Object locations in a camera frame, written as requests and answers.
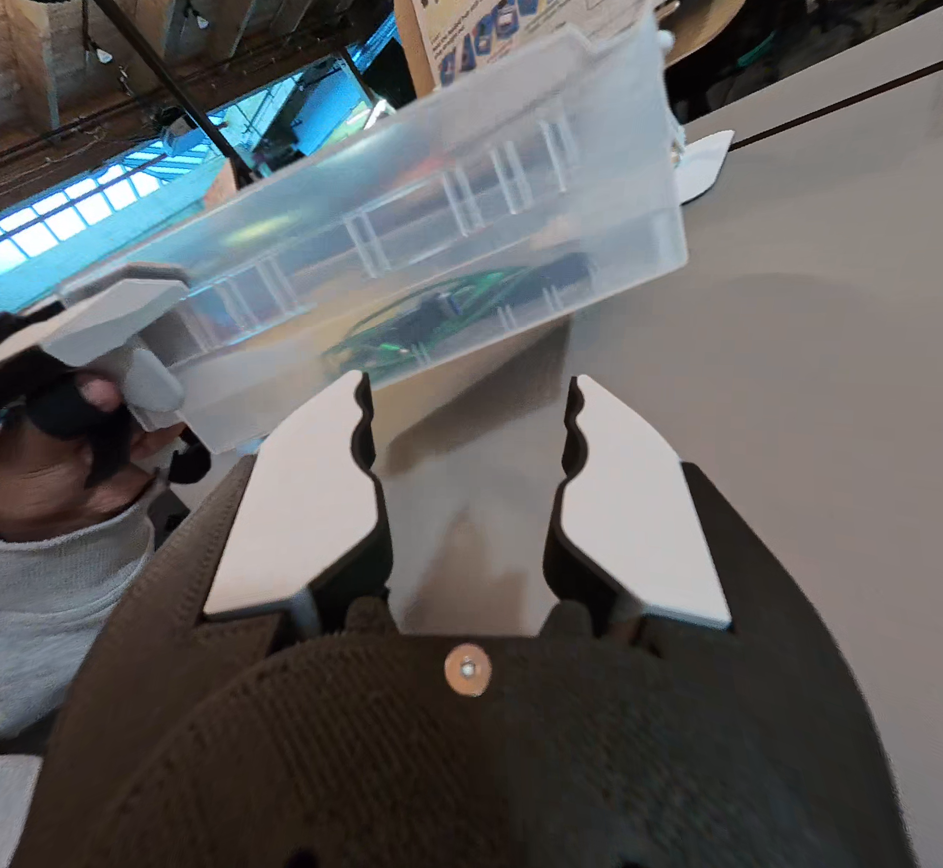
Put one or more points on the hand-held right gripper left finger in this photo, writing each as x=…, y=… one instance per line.
x=295, y=507

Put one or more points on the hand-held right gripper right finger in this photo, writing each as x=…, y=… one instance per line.
x=641, y=522

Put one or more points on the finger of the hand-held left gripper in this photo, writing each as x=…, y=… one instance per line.
x=110, y=308
x=151, y=389

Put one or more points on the black USB hub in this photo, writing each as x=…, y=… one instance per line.
x=560, y=275

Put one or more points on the person's left hand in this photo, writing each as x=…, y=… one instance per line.
x=44, y=485

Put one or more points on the acrylic sign holder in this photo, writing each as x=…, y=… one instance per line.
x=703, y=161

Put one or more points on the small clear plastic bin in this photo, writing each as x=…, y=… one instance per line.
x=412, y=220

